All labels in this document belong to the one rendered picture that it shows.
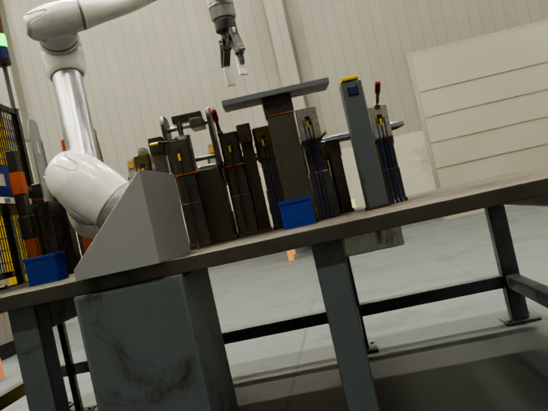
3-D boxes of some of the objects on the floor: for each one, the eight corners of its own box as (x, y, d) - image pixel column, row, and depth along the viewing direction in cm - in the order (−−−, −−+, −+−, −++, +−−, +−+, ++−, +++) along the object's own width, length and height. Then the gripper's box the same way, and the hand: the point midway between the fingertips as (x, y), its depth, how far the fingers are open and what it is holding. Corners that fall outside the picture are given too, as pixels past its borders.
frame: (531, 313, 307) (501, 183, 308) (740, 438, 147) (676, 166, 148) (48, 408, 334) (21, 288, 335) (-220, 602, 174) (-269, 371, 175)
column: (238, 527, 159) (183, 273, 159) (124, 545, 162) (70, 298, 163) (254, 473, 189) (208, 261, 190) (158, 491, 193) (112, 282, 193)
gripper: (245, 6, 207) (259, 68, 207) (223, 32, 230) (236, 88, 230) (224, 7, 204) (239, 71, 204) (204, 33, 227) (217, 90, 227)
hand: (236, 77), depth 217 cm, fingers open, 13 cm apart
